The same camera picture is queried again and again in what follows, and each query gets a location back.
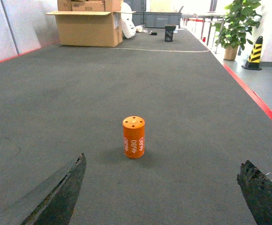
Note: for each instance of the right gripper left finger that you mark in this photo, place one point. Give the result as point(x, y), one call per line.
point(52, 202)

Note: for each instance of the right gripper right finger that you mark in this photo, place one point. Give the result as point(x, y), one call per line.
point(256, 189)

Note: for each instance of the orange cylinder cap 4680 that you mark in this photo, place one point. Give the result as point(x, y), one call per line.
point(134, 136)

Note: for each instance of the yellow black traffic cone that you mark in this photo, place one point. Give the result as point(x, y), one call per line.
point(253, 60)

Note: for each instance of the large open cardboard box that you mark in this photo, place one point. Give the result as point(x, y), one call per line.
point(81, 28)

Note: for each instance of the potted green plant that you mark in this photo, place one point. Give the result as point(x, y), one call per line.
point(241, 18)

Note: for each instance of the black small bin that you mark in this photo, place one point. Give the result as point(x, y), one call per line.
point(169, 32)

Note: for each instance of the small cardboard box on top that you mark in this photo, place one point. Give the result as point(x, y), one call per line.
point(89, 5)

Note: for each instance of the grey plastic crate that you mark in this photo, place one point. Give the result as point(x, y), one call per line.
point(160, 19)

